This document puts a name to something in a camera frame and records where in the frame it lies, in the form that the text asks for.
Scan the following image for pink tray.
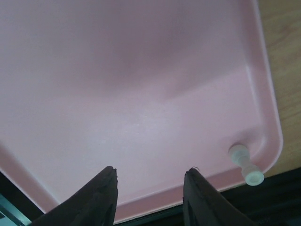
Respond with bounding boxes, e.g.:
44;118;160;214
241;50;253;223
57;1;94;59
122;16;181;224
0;0;283;222

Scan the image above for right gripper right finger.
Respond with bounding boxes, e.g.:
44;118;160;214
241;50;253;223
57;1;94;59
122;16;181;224
183;168;254;226

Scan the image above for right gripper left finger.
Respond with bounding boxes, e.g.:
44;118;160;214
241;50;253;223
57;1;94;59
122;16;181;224
32;166;118;226

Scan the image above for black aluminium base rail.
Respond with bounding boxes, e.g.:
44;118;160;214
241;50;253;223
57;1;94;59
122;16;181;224
0;169;301;226

